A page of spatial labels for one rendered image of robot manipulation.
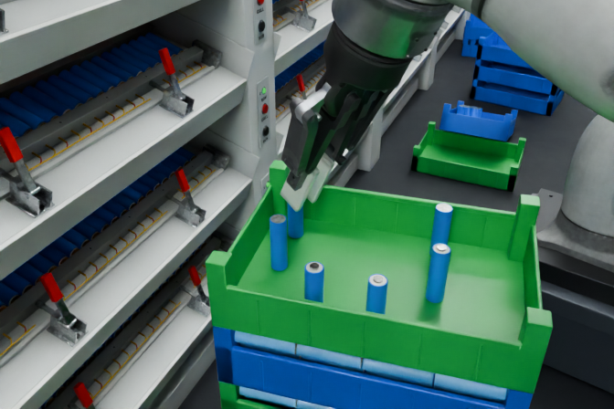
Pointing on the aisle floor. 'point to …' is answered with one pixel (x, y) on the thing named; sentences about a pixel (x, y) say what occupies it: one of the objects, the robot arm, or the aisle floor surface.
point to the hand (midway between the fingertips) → (307, 179)
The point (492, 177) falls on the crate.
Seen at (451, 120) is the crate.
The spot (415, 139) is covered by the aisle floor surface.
